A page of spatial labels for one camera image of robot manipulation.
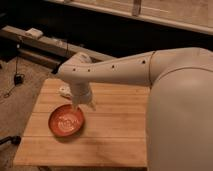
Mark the red ceramic bowl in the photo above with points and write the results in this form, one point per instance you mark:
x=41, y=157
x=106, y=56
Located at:
x=64, y=121

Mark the black power adapter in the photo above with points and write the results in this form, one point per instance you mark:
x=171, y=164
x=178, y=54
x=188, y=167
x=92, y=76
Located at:
x=18, y=79

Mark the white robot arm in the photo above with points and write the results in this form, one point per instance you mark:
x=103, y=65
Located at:
x=179, y=119

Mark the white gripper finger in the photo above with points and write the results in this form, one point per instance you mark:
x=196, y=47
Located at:
x=75, y=106
x=91, y=105

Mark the wooden table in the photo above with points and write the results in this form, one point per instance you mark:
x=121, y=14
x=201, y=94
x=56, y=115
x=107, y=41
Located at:
x=113, y=134

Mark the white box on beam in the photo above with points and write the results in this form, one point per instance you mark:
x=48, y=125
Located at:
x=34, y=33

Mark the long metal beam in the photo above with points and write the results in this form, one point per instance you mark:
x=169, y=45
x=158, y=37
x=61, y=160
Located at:
x=49, y=44

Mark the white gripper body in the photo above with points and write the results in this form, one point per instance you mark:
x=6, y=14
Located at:
x=81, y=93

